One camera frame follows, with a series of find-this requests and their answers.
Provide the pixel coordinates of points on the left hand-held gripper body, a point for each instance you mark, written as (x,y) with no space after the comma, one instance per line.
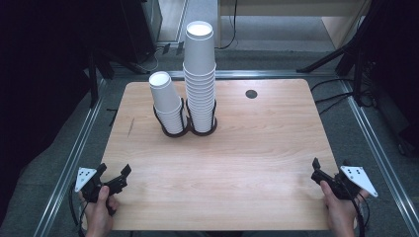
(86,179)

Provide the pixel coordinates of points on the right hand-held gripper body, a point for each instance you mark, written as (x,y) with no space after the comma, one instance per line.
(357,179)

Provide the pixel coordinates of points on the black double cup holder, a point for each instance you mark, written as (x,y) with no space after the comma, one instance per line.
(174,135)

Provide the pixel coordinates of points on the short stack of paper cups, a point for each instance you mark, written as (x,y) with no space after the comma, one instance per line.
(164,95)

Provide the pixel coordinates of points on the tall stack of paper cups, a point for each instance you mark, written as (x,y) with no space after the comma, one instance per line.
(201,105)

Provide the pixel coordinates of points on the person's left hand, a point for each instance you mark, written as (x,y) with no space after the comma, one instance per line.
(99,217)

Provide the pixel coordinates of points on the person's right hand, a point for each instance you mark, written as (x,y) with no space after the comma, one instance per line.
(342,217)

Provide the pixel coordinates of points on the black metal stand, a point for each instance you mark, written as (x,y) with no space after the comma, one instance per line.
(94,85)

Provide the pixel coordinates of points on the black round table grommet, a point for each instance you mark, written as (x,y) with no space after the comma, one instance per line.
(251,94)

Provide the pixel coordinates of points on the black tripod stand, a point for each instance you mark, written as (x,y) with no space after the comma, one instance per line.
(322,60)

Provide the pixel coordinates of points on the light wooden furniture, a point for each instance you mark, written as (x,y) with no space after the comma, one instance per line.
(339,29)

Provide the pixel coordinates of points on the dark tape strip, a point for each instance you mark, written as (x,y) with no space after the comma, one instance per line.
(180,48)

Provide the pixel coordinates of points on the dark cabinet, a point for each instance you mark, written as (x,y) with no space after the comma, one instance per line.
(138,29)

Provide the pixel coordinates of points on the aluminium floor rail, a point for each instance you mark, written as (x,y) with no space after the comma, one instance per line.
(378,151)
(69,164)

